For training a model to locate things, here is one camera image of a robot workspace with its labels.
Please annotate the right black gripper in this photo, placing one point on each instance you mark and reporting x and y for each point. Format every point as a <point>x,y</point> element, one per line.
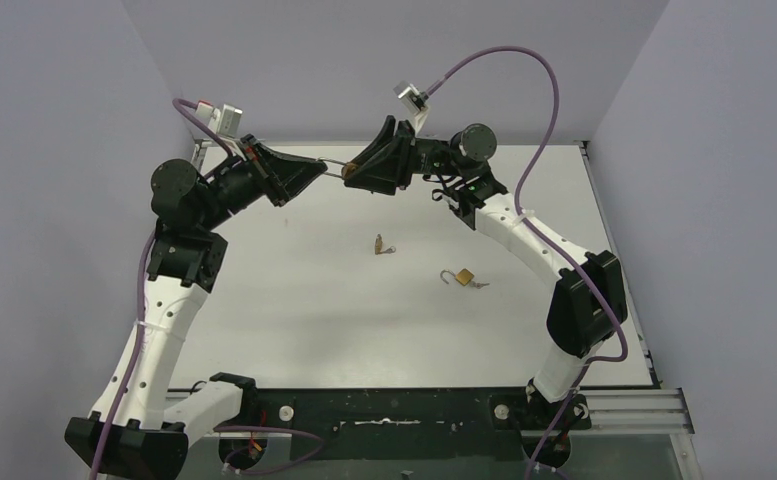
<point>390,164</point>

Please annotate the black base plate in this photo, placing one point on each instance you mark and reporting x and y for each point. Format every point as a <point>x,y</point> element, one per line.
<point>503,423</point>

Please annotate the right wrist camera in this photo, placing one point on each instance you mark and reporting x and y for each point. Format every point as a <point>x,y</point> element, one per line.
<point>415,101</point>

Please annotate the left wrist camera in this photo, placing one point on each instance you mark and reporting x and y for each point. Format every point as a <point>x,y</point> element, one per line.
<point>223,119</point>

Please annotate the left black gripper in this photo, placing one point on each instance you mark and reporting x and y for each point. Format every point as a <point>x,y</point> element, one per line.
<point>262,170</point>

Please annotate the brass padlock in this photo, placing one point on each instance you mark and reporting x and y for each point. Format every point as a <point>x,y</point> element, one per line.
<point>380,247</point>
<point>338,169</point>
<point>464,277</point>

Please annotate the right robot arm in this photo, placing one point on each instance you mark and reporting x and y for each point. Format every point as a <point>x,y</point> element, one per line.
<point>588,304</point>

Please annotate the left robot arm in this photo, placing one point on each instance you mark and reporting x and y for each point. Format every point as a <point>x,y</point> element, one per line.
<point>131,431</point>

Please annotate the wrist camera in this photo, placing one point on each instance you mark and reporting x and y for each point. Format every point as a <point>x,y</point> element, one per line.
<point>415,101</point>
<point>223,119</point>

